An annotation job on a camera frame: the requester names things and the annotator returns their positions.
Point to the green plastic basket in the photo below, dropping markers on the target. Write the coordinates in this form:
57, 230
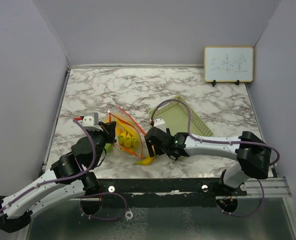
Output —
176, 117

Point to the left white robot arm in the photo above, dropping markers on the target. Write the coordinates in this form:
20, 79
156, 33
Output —
69, 177

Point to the green apple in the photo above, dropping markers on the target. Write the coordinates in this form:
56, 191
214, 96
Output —
109, 147

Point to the clear zip bag red zipper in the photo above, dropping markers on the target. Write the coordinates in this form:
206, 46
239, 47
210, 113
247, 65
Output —
117, 113

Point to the small whiteboard wooden frame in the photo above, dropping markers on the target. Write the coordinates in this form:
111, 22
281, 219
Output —
228, 64

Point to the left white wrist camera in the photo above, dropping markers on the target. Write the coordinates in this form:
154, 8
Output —
90, 121

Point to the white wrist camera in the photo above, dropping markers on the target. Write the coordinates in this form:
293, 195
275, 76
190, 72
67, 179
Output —
90, 121
159, 123

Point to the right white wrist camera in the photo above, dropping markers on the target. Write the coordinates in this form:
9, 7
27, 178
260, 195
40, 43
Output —
159, 123

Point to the black mounting rail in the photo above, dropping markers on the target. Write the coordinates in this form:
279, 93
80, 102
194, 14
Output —
169, 192

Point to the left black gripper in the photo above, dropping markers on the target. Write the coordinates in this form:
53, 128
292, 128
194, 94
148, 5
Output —
109, 131

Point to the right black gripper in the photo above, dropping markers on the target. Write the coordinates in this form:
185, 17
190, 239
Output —
151, 150

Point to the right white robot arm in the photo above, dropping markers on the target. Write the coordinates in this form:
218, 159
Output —
251, 154

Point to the yellow banana bunch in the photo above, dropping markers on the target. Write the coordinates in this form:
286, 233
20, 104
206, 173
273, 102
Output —
127, 135

